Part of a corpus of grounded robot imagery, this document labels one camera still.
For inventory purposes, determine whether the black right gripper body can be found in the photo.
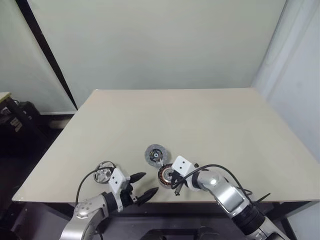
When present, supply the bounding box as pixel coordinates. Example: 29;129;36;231
172;172;188;193

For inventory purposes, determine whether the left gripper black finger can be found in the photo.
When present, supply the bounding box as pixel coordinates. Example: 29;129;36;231
136;186;160;206
129;171;147;184

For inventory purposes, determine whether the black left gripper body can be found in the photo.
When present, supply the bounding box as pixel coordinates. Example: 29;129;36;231
119;180;138;208

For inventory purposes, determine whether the motor housing with copper windings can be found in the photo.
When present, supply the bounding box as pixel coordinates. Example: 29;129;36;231
157;162;178;190

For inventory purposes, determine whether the round grey motor lid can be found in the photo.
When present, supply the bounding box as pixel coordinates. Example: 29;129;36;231
144;144;171;167

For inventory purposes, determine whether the dark rounded shape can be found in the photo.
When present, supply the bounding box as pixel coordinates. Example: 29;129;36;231
198;219;220;240
142;223;167;240

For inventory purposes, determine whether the beige side table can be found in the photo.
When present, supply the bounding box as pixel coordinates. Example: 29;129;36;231
0;91;13;104

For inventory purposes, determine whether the white curtain panel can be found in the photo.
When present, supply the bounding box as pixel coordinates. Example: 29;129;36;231
251;0;320;218

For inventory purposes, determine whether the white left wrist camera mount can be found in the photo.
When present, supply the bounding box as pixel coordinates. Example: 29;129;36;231
108;167;131;201

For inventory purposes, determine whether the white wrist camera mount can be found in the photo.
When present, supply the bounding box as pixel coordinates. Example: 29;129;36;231
108;167;131;201
172;155;198;180

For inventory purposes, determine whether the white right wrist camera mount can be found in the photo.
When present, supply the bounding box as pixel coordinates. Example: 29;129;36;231
172;155;198;180

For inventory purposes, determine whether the black table frame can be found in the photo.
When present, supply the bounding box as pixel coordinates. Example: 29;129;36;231
9;199;316;240

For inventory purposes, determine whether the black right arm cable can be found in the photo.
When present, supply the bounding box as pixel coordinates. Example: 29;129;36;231
174;163;254;198

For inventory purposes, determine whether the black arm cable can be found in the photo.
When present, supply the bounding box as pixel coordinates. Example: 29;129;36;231
75;162;116;204
174;163;254;198

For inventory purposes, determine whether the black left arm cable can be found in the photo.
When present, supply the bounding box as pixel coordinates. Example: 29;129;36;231
75;162;116;204

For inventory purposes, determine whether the black cable tie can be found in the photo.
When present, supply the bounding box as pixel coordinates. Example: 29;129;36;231
249;192;272;204

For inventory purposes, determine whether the black wall strip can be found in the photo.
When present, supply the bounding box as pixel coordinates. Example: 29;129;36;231
15;0;78;111

